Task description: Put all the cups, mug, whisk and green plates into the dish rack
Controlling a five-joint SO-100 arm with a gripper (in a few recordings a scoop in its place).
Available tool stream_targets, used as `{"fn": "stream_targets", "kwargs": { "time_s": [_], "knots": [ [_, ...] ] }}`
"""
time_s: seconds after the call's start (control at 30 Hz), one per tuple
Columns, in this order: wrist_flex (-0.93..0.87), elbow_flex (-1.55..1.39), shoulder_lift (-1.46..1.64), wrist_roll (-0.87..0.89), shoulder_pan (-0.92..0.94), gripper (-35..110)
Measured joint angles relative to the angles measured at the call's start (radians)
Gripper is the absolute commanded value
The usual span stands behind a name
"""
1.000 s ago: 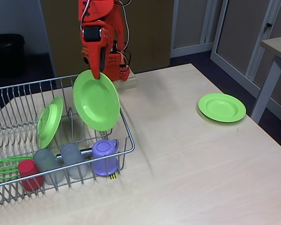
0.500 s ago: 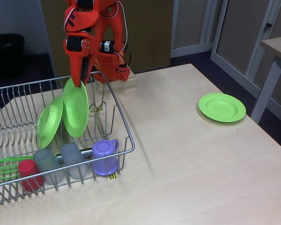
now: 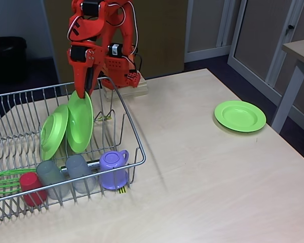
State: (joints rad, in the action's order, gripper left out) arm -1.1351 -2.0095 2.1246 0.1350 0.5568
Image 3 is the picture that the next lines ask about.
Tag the yellow black striped tape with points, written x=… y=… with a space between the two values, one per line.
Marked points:
x=122 y=191

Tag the brown partition board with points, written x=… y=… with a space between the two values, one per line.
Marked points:
x=162 y=38

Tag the black trash bin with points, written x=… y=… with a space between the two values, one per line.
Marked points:
x=7 y=60

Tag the beige side table grey leg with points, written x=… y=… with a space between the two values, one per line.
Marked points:
x=301 y=49

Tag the wooden base block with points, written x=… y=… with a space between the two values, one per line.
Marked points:
x=139 y=88

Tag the red plastic cup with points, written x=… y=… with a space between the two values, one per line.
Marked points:
x=31 y=186

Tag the black cabinet lock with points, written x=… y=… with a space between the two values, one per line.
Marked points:
x=290 y=26

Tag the grey translucent plastic cup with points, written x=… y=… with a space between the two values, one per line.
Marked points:
x=79 y=172
x=52 y=177

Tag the green plastic plate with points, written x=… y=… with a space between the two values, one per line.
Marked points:
x=53 y=131
x=239 y=116
x=79 y=124

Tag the grey cabinet door white frame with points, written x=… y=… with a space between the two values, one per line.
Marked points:
x=205 y=20
x=263 y=30

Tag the red-orange LeRobot robot arm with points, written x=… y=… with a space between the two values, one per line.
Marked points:
x=116 y=65

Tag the red gripper black motor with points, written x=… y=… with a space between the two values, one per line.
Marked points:
x=79 y=66

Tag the purple plastic mug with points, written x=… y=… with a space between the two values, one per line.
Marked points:
x=112 y=174

